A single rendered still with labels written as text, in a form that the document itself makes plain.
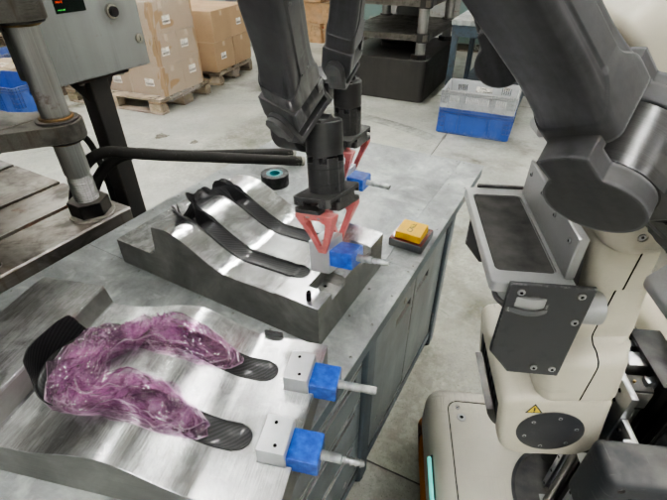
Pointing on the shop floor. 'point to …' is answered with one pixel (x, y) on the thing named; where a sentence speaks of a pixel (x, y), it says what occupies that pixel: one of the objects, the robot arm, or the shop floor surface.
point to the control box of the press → (96, 71)
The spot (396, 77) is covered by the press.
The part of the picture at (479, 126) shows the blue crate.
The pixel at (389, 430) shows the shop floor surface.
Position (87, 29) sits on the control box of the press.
